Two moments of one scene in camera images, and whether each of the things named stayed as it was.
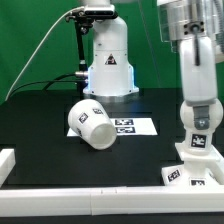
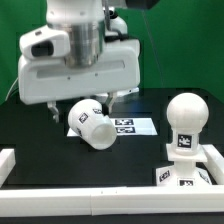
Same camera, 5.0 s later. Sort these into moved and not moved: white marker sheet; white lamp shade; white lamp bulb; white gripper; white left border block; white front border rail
Moved: white gripper; white lamp bulb
Not moved: white lamp shade; white front border rail; white marker sheet; white left border block
